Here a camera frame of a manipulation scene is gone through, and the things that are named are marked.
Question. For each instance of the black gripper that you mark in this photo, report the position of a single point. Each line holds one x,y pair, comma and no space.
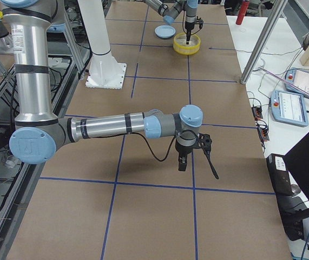
181,150
189,26

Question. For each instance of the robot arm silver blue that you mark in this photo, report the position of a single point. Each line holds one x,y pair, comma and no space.
169,14
39,132

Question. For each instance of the yellow bamboo steamer basket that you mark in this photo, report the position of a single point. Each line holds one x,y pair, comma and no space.
181,46

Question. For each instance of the light blue plate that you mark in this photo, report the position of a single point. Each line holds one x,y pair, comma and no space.
165,31

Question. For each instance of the red cylinder bottle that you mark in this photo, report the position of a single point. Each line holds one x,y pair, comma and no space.
242,12

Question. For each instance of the orange black connector board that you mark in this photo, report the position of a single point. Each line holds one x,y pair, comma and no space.
257,112

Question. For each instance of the black desktop computer box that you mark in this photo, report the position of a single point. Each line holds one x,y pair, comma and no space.
279,176

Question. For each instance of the near teach pendant tablet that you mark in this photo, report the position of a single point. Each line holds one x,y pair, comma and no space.
289,108

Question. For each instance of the teach pendant tablet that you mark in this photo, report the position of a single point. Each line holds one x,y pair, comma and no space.
289,108
298,77

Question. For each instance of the far teach pendant tablet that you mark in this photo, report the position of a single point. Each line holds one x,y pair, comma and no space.
298,77

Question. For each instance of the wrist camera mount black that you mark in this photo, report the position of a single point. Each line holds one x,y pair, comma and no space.
204,142
199,21

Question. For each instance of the white pedestal column base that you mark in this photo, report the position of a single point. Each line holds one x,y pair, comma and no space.
104,70

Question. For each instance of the aluminium frame post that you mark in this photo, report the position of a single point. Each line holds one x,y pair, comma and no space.
263,38

